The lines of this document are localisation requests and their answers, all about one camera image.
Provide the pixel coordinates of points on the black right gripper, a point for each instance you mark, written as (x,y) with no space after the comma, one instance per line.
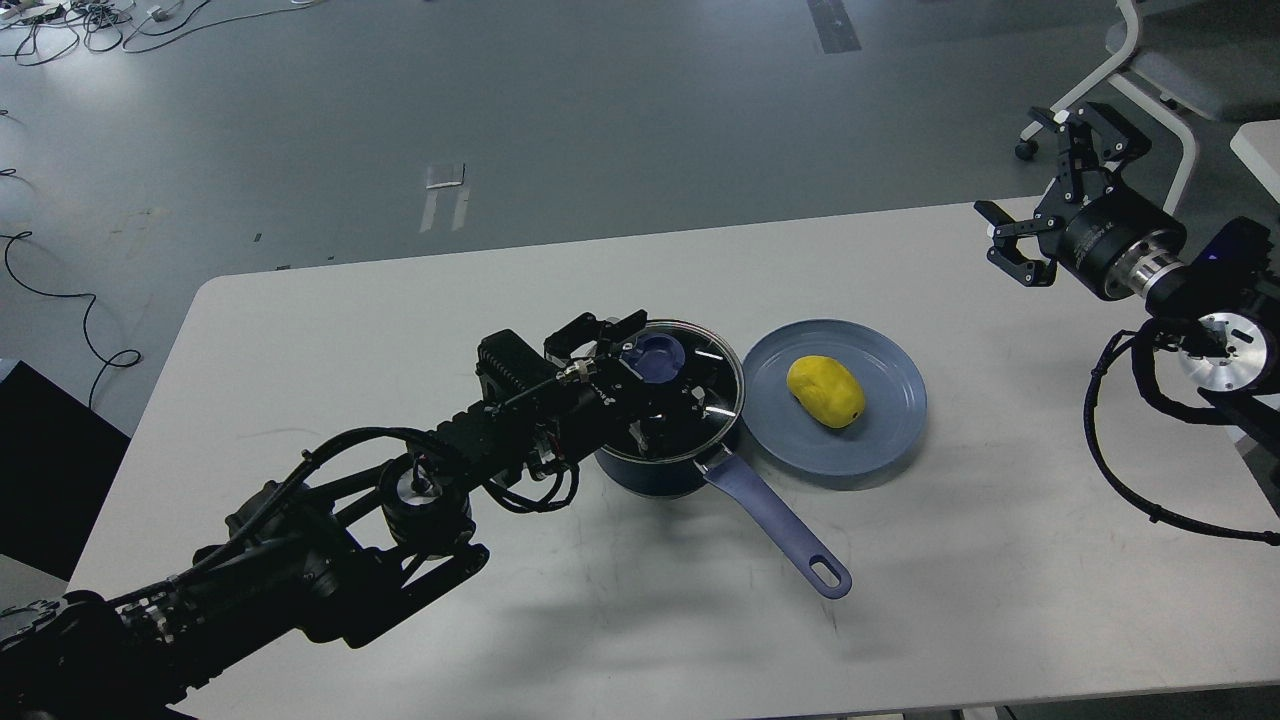
(1096,143)

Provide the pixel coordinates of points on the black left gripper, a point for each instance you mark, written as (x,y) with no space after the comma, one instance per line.
(610,404)

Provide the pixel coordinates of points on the glass pot lid purple knob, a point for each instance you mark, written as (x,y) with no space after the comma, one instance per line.
(667,351)

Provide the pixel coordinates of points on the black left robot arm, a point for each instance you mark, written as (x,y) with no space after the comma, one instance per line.
(371,527)

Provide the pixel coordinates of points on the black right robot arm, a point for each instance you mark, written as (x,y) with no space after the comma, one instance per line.
(1207,354)

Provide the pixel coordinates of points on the white table corner right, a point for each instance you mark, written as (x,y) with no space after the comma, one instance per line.
(1256,145)

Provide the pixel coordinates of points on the white office chair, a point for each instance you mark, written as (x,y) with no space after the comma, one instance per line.
(1218,59)

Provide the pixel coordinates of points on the blue round plate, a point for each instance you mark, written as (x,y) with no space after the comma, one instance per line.
(884,435)

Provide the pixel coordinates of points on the black box at left edge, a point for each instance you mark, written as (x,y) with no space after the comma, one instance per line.
(58,463)

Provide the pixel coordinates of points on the dark blue saucepan purple handle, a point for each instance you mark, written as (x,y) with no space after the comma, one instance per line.
(724,468)

